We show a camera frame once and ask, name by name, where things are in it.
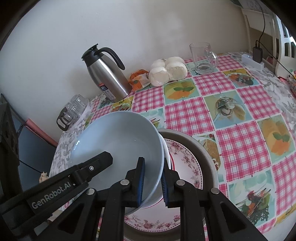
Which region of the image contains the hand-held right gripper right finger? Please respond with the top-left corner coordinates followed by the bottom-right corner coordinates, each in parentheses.
top-left (161, 169), bottom-right (269, 241)

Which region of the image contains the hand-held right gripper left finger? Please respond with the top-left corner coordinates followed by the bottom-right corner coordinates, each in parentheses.
top-left (54, 157), bottom-right (146, 241)

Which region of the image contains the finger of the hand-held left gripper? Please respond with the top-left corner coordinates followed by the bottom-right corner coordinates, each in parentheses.
top-left (0, 151), bottom-right (114, 241)

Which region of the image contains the red-rimmed strawberry bowl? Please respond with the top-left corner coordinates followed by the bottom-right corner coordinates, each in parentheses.
top-left (139, 155), bottom-right (175, 210)

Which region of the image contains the floral round plate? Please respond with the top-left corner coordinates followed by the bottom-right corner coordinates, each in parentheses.
top-left (124, 138), bottom-right (204, 232)

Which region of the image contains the light blue bowl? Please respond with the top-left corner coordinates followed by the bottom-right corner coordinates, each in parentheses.
top-left (69, 111), bottom-right (165, 209)

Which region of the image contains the tan crumpled paper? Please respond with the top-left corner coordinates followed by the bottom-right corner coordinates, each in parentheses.
top-left (38, 171), bottom-right (49, 184)

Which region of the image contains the faceted glass mug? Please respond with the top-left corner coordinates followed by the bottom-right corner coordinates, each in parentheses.
top-left (57, 94), bottom-right (90, 131)

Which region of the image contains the pink checked tablecloth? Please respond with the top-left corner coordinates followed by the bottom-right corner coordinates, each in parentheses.
top-left (84, 54), bottom-right (296, 234)

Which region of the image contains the orange snack packet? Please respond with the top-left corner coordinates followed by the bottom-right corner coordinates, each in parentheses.
top-left (129, 69), bottom-right (151, 91)

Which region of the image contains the stainless steel thermos jug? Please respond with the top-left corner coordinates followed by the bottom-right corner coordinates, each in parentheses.
top-left (81, 44), bottom-right (132, 103)

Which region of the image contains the bag of white steamed buns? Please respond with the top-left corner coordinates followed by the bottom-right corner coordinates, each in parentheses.
top-left (148, 57), bottom-right (188, 87)

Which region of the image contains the clear glass mug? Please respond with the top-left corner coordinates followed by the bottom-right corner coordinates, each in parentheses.
top-left (189, 42), bottom-right (219, 75)

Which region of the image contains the white power strip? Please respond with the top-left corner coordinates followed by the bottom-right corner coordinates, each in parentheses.
top-left (242, 53), bottom-right (264, 71)

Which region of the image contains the black charger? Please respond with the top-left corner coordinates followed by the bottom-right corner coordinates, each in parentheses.
top-left (253, 46), bottom-right (263, 63)

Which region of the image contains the black charger cable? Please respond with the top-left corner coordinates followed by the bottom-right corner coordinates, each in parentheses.
top-left (254, 0), bottom-right (266, 48)

